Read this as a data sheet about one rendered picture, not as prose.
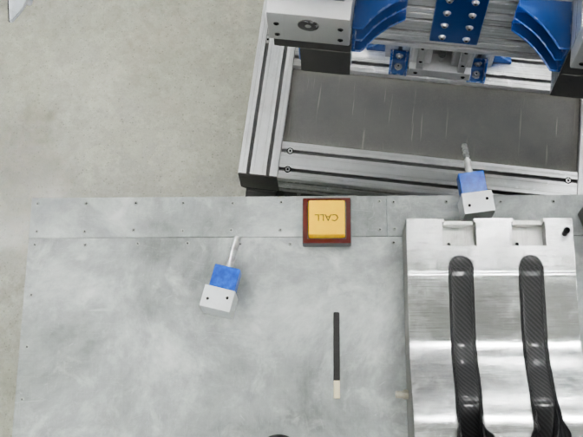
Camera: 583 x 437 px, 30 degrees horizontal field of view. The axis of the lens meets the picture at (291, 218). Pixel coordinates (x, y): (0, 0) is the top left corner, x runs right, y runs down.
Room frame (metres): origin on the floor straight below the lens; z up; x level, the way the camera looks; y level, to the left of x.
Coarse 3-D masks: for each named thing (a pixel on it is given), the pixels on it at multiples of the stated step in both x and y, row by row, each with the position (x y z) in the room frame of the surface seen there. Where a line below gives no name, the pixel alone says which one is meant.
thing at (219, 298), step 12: (216, 264) 0.49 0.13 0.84; (228, 264) 0.49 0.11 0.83; (216, 276) 0.47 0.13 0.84; (228, 276) 0.47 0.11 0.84; (240, 276) 0.47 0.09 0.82; (204, 288) 0.45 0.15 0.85; (216, 288) 0.45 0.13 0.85; (228, 288) 0.45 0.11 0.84; (204, 300) 0.43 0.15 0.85; (216, 300) 0.43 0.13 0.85; (228, 300) 0.42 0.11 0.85; (204, 312) 0.42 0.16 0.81; (216, 312) 0.41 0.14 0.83; (228, 312) 0.41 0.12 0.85
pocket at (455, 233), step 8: (448, 224) 0.50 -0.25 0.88; (456, 224) 0.50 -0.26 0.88; (464, 224) 0.50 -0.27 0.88; (472, 224) 0.50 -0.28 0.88; (448, 232) 0.49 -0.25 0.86; (456, 232) 0.49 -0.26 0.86; (464, 232) 0.49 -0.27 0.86; (472, 232) 0.49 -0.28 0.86; (448, 240) 0.48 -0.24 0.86; (456, 240) 0.48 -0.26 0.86; (464, 240) 0.48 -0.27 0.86; (472, 240) 0.47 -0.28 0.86
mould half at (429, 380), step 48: (432, 240) 0.47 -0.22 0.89; (480, 240) 0.47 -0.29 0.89; (432, 288) 0.40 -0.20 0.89; (480, 288) 0.39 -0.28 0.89; (576, 288) 0.37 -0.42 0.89; (432, 336) 0.32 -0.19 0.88; (480, 336) 0.32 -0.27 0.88; (576, 336) 0.30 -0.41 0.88; (432, 384) 0.25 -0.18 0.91; (576, 384) 0.22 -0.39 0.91; (432, 432) 0.18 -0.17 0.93; (528, 432) 0.16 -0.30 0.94; (576, 432) 0.15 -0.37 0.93
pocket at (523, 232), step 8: (512, 224) 0.49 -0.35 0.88; (520, 224) 0.49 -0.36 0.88; (528, 224) 0.49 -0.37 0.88; (536, 224) 0.49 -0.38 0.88; (544, 224) 0.48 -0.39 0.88; (512, 232) 0.48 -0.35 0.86; (520, 232) 0.48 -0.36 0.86; (528, 232) 0.48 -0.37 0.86; (536, 232) 0.48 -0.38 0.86; (544, 232) 0.47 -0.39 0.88; (512, 240) 0.47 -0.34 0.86; (520, 240) 0.47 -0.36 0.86; (528, 240) 0.46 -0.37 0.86; (536, 240) 0.46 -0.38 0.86; (544, 240) 0.46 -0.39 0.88
